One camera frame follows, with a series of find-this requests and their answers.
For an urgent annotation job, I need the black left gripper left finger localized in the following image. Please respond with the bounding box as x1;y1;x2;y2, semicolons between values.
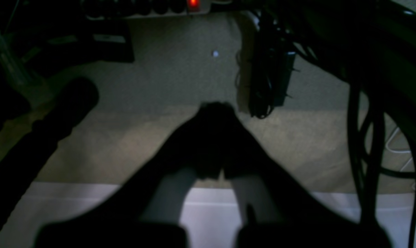
36;102;226;248

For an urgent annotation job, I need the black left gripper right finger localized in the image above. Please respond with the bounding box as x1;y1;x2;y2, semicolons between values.
222;103;391;248

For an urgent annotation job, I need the white power strip red switch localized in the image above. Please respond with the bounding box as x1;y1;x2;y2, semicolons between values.
80;0;213;20

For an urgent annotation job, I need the black cable bundle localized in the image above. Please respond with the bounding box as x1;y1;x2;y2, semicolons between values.
236;0;416;248

